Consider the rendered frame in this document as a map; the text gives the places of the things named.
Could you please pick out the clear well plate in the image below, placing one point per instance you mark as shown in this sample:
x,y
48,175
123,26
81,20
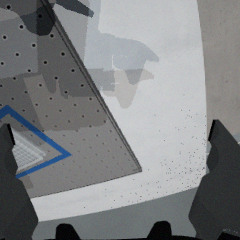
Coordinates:
x,y
26,152

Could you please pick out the dark grey rectangular base plate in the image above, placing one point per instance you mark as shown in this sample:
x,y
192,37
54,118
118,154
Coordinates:
x,y
44,80

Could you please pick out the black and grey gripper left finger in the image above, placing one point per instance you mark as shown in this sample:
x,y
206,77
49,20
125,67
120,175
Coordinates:
x,y
18,218

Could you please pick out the blue tape outline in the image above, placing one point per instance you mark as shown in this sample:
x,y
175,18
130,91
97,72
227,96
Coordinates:
x,y
7,109

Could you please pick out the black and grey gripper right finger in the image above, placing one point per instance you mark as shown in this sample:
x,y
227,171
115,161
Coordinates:
x,y
215,210

